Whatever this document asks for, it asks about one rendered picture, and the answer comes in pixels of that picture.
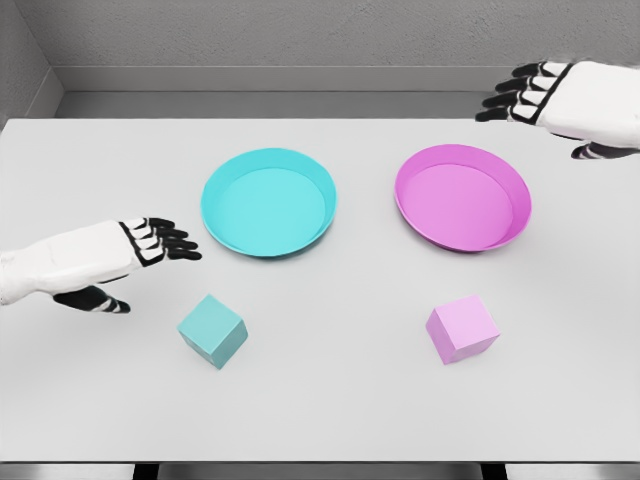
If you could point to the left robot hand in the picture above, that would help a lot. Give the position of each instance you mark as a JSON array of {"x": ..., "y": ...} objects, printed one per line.
[{"x": 85, "y": 257}]

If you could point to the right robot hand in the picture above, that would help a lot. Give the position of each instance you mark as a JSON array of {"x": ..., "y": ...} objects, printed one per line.
[{"x": 585, "y": 102}]

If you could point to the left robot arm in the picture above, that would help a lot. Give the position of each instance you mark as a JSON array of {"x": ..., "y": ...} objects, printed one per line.
[{"x": 7, "y": 277}]

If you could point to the cyan block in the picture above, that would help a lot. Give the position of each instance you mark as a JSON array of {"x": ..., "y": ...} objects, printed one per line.
[{"x": 212, "y": 331}]

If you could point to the pink plate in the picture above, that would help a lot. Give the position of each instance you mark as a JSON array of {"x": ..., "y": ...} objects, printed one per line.
[{"x": 462, "y": 198}]

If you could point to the cyan plate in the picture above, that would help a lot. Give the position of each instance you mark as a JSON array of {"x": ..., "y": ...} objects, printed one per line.
[{"x": 269, "y": 202}]

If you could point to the pink block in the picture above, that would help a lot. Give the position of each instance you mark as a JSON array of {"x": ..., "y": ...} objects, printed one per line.
[{"x": 462, "y": 329}]

